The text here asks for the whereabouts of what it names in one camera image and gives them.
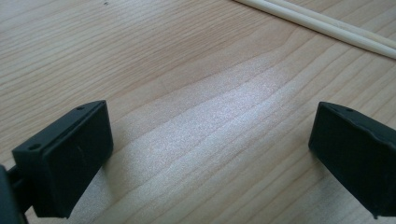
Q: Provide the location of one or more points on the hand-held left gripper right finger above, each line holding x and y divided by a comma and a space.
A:
355, 155

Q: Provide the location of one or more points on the pale wooden chopstick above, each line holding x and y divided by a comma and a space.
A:
314, 25
339, 23

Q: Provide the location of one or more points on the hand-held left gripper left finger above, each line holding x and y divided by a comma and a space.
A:
67, 158

